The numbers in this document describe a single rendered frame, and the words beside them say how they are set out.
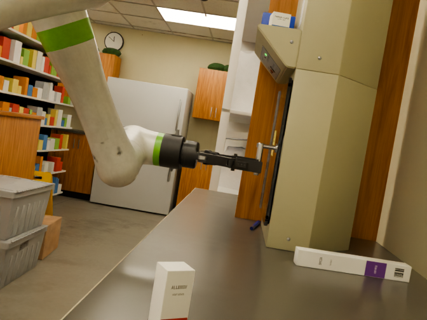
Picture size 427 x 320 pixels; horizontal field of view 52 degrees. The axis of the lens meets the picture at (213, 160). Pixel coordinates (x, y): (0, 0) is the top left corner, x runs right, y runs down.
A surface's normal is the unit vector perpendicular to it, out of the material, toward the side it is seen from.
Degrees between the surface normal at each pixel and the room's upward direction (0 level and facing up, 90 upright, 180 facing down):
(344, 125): 90
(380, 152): 90
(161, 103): 90
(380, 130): 90
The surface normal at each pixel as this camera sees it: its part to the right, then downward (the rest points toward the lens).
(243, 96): -0.53, 0.04
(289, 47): -0.07, 0.04
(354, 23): 0.65, 0.15
